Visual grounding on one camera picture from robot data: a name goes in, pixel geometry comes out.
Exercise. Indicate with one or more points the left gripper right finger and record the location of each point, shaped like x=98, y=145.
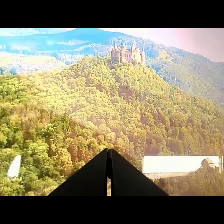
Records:
x=133, y=181

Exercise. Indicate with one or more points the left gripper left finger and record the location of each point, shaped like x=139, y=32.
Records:
x=88, y=180

